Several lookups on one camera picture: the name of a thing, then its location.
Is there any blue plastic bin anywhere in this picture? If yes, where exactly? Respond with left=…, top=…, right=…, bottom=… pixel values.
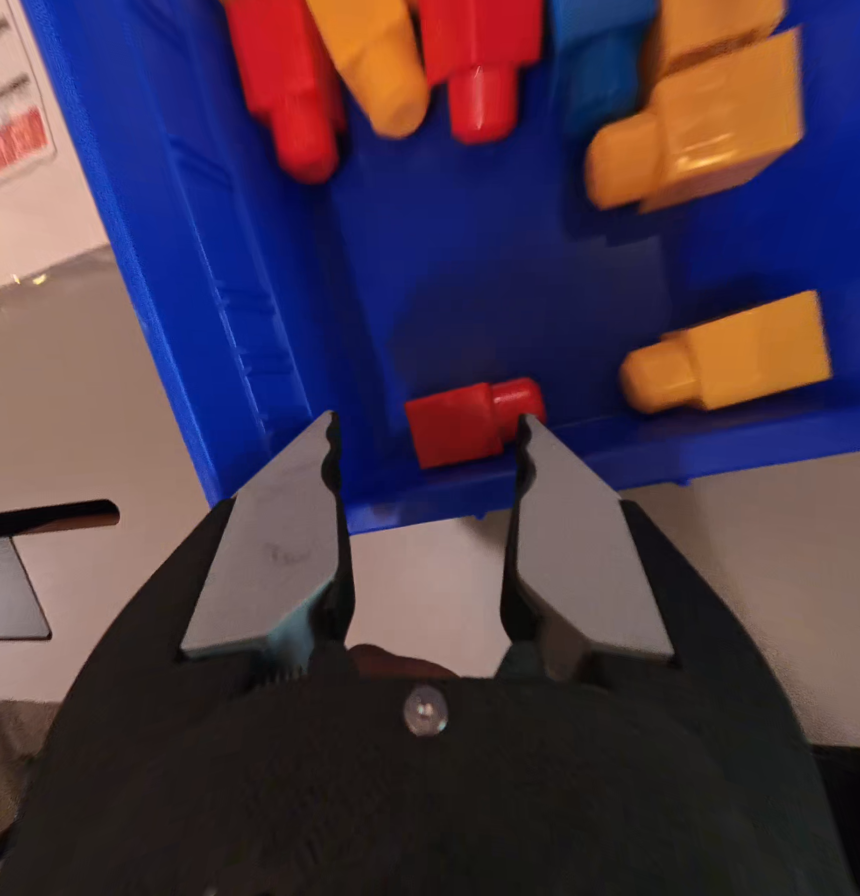
left=21, top=0, right=860, bottom=536

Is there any pile of mixed mega blocks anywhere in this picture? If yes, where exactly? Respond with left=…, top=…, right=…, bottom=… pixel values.
left=220, top=0, right=833, bottom=415

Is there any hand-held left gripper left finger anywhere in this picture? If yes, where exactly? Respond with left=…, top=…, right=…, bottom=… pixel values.
left=180, top=411, right=355, bottom=662

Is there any printed paper sheet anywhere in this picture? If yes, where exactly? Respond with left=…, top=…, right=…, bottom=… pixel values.
left=0, top=0, right=56, bottom=190

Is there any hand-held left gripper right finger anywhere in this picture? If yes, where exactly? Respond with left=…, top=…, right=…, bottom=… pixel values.
left=500, top=415, right=676, bottom=680

